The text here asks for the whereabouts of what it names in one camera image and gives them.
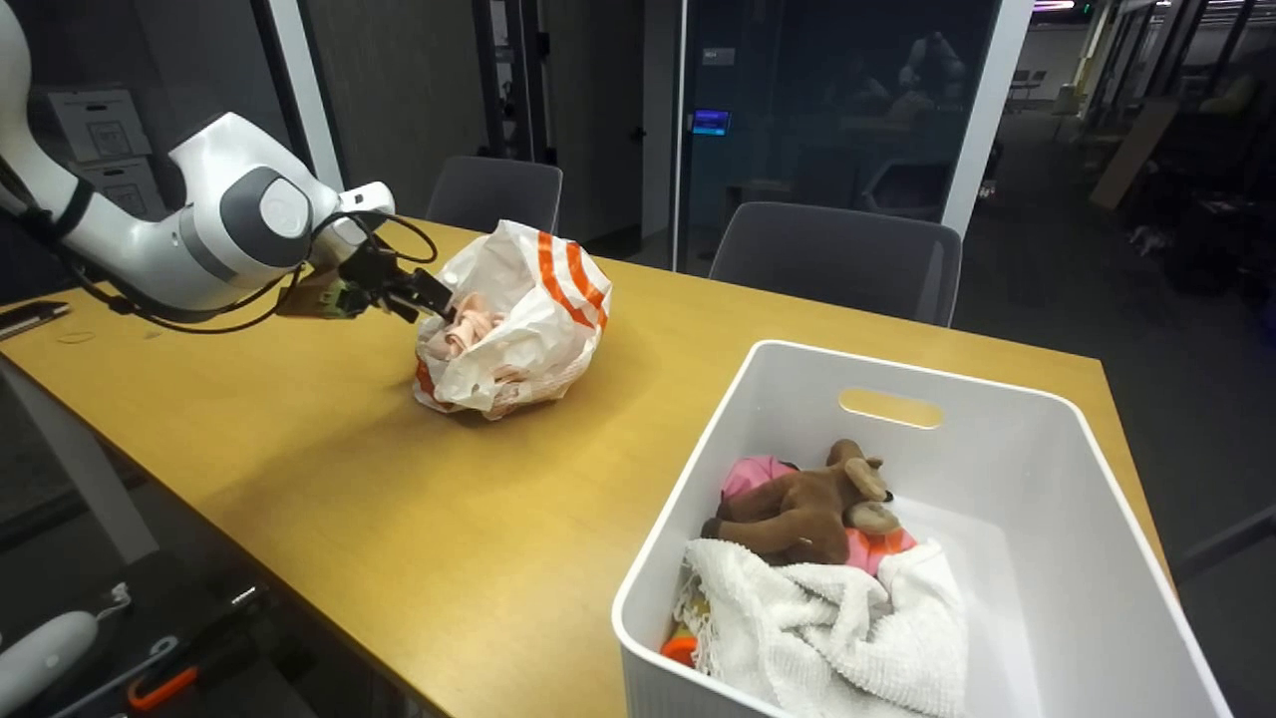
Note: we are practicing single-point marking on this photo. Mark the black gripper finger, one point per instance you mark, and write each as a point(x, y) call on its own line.
point(403, 309)
point(431, 293)

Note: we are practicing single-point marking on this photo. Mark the grey office chair left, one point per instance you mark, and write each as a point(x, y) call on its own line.
point(489, 189)

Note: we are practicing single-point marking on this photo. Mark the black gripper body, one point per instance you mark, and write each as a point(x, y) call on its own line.
point(357, 284)

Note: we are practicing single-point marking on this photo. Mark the orange item in box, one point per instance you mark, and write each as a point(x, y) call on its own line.
point(678, 648)

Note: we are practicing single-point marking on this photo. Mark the white electric toothbrush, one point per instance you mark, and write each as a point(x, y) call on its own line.
point(54, 648)

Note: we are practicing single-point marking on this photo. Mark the white orange plastic bag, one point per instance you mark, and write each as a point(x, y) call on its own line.
point(548, 300)

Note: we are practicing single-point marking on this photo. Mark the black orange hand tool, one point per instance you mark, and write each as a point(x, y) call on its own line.
point(205, 655)

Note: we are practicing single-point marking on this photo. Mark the pink clothing item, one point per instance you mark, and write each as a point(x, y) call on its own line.
point(464, 333)

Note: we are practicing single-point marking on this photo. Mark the white plastic storage box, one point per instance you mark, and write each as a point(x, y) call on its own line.
point(1070, 611)

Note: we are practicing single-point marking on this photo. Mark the grey office chair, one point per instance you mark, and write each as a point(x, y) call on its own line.
point(489, 189)
point(845, 256)

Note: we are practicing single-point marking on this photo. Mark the grey office chair right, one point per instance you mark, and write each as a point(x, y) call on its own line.
point(845, 256)

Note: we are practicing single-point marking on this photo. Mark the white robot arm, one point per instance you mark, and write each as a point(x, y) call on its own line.
point(247, 219)

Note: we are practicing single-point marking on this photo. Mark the white towel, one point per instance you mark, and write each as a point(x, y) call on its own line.
point(831, 639)

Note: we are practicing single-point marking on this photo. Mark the brown plush toy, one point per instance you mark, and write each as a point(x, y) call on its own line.
point(808, 518)

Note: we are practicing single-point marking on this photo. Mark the stacked white cardboard boxes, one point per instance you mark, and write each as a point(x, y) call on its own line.
point(110, 142)

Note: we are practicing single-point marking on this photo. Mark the black pen on table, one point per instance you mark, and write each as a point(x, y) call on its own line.
point(29, 316)

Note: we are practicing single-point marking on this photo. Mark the pink cloth in box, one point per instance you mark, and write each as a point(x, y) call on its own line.
point(755, 481)

